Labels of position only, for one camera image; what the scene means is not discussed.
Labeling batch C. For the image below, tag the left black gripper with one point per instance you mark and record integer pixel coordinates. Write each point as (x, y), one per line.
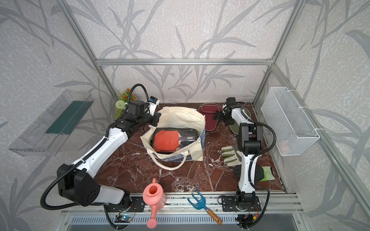
(155, 118)

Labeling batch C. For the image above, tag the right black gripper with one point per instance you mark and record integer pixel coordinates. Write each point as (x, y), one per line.
(219, 117)

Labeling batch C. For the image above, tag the maroon paddle case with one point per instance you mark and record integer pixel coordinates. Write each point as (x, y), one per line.
(209, 111)

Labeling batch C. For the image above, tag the clear case red paddle set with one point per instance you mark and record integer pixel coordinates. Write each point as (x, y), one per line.
(169, 140)

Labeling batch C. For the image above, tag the cream canvas tote bag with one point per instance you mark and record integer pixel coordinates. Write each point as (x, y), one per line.
(176, 117)

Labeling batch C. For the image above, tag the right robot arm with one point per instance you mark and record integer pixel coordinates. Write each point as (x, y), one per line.
(250, 141)

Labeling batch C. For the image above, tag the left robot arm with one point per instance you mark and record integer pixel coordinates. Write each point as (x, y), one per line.
(76, 182)

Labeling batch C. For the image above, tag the potted plant white pot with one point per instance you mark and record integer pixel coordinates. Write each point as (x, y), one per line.
(122, 102)

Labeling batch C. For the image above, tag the grey green gardening glove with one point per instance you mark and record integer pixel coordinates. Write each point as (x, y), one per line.
(231, 155)

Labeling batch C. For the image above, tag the black green gardening glove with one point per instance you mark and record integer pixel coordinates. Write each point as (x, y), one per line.
(262, 174)

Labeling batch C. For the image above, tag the pink watering can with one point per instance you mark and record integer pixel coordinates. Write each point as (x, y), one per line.
(155, 197)

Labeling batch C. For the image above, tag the teal garden hand fork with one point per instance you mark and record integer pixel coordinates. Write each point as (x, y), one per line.
(201, 204)

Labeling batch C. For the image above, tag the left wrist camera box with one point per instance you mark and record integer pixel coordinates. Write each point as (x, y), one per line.
(152, 102)

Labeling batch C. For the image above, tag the white wire mesh basket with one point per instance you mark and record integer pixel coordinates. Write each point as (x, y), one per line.
(294, 131)

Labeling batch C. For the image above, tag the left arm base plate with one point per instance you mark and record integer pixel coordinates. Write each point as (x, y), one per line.
(128, 204)

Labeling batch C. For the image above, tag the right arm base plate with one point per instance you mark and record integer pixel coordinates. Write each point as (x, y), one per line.
(228, 204)

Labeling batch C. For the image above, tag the clear acrylic wall shelf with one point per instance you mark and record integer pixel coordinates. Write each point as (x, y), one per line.
(46, 135)

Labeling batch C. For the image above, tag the aluminium front rail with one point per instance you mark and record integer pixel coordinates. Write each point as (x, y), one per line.
(177, 203)

